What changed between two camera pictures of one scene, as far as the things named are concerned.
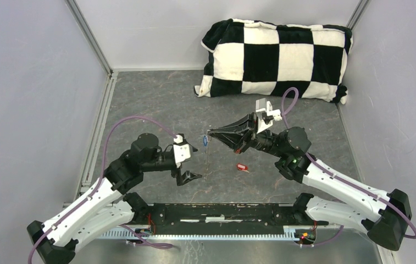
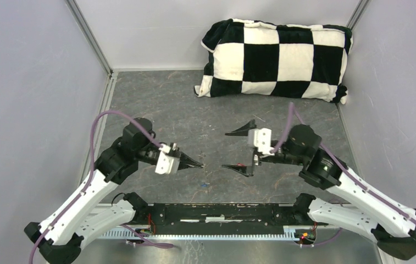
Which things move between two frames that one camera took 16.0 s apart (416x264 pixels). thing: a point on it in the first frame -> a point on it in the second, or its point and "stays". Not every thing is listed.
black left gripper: [187, 177] -> [190, 162]
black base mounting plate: [264, 219] stays
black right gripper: [239, 142] -> [242, 169]
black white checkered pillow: [250, 58] stays
